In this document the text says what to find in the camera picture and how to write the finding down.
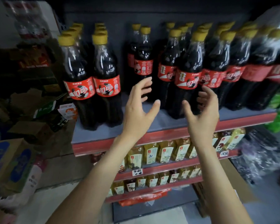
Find person's right hand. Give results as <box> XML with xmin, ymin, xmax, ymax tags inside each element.
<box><xmin>182</xmin><ymin>85</ymin><xmax>220</xmax><ymax>144</ymax></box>

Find person's left hand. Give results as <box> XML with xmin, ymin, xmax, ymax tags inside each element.
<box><xmin>121</xmin><ymin>77</ymin><xmax>161</xmax><ymax>141</ymax></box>

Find person's right forearm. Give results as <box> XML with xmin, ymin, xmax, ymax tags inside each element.
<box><xmin>193</xmin><ymin>137</ymin><xmax>253</xmax><ymax>224</ymax></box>

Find person's left forearm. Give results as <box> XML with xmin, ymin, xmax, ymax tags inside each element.
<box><xmin>46</xmin><ymin>132</ymin><xmax>138</xmax><ymax>224</ymax></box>

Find red-edged grey store shelf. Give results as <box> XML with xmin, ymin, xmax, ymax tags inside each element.
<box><xmin>71</xmin><ymin>92</ymin><xmax>278</xmax><ymax>223</ymax></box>

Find row of dark cola bottles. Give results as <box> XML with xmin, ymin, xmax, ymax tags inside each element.
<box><xmin>58</xmin><ymin>21</ymin><xmax>280</xmax><ymax>131</ymax></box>

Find row of yellow tea bottles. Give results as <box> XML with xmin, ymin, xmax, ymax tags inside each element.
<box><xmin>118</xmin><ymin>128</ymin><xmax>246</xmax><ymax>173</ymax></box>

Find row of small tea bottles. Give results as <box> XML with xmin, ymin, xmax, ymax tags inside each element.
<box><xmin>107</xmin><ymin>165</ymin><xmax>203</xmax><ymax>198</ymax></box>

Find dark plastic-wrapped goods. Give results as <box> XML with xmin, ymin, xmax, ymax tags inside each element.
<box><xmin>231</xmin><ymin>127</ymin><xmax>280</xmax><ymax>185</ymax></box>

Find flat brown cardboard sheet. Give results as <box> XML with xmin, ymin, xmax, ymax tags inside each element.
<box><xmin>193</xmin><ymin>158</ymin><xmax>258</xmax><ymax>218</ymax></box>

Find small orange and white box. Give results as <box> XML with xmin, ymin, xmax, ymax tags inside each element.
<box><xmin>58</xmin><ymin>103</ymin><xmax>78</xmax><ymax>121</ymax></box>

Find red flat packet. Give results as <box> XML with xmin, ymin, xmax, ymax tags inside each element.
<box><xmin>119</xmin><ymin>191</ymin><xmax>169</xmax><ymax>207</ymax></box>

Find green and white carton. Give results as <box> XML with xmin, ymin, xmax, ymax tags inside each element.
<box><xmin>33</xmin><ymin>92</ymin><xmax>68</xmax><ymax>119</ymax></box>

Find open brown cardboard box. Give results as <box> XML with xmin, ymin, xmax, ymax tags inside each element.
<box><xmin>7</xmin><ymin>121</ymin><xmax>54</xmax><ymax>145</ymax></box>

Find clear plastic-wrapped bottle pack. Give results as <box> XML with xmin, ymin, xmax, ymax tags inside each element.
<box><xmin>3</xmin><ymin>0</ymin><xmax>60</xmax><ymax>41</ymax></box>

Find cardboard box with blue print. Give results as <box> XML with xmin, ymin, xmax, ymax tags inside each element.
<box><xmin>0</xmin><ymin>138</ymin><xmax>38</xmax><ymax>193</ymax></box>

